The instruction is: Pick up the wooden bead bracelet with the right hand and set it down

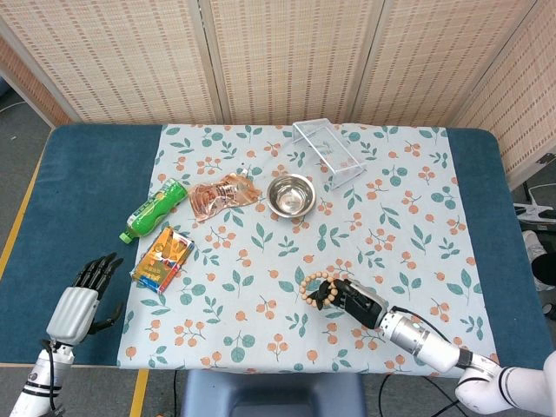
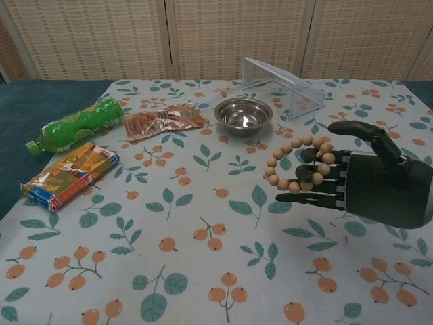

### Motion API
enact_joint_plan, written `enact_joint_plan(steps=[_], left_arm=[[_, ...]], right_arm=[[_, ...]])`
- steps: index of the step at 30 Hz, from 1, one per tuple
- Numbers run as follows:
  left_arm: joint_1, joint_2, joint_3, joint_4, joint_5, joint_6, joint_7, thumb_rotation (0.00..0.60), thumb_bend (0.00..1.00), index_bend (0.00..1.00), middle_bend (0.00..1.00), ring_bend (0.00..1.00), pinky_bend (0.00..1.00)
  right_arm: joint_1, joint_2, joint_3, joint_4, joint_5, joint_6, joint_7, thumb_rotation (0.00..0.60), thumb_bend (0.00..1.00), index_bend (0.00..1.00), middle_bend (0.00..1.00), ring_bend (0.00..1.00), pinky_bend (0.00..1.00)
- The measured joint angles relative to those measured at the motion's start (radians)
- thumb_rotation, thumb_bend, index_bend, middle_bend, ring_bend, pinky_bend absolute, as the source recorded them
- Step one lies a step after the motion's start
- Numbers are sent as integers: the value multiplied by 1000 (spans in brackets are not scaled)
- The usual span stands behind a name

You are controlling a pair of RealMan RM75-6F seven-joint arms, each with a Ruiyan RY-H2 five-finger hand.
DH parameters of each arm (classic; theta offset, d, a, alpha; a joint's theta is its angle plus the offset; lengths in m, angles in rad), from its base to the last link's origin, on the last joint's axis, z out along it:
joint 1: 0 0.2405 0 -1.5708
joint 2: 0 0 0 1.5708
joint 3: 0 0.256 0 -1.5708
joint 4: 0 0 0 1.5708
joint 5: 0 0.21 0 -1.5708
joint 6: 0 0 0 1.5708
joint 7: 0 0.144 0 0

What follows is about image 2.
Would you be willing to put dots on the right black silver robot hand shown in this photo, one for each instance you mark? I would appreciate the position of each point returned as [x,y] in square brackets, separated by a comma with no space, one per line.
[382,189]

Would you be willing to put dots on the clear plastic box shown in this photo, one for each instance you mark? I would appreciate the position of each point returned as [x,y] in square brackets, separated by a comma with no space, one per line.
[304,98]

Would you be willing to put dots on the stainless steel bowl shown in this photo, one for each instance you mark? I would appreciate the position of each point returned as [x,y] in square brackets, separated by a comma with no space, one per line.
[243,116]

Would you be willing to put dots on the floral leaf print tablecloth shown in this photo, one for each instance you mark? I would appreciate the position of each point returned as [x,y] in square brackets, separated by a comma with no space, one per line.
[189,243]

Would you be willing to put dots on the bamboo folding screen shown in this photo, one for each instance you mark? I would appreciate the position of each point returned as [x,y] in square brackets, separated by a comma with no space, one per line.
[220,37]

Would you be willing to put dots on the orange foil snack pouch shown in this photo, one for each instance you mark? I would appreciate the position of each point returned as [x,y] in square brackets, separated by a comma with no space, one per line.
[159,122]

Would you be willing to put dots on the green plastic drink bottle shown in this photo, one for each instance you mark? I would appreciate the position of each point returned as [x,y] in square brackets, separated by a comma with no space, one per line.
[78,125]

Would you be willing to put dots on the colourful orange snack pack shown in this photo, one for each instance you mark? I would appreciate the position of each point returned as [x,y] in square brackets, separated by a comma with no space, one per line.
[67,176]

